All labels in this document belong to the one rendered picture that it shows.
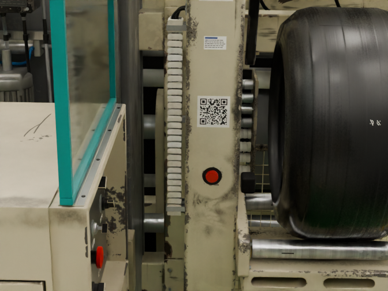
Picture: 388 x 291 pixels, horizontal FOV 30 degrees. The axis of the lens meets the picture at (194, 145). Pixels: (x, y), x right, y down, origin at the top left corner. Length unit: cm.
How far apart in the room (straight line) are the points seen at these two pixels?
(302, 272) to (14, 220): 85
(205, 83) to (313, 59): 26
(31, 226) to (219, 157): 73
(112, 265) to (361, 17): 79
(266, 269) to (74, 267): 73
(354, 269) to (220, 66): 57
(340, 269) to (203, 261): 33
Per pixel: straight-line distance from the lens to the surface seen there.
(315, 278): 174
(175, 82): 167
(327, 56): 155
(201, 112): 167
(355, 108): 152
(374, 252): 177
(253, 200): 197
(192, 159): 171
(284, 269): 173
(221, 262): 182
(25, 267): 111
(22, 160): 124
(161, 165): 252
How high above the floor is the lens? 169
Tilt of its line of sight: 19 degrees down
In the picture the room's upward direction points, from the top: 1 degrees clockwise
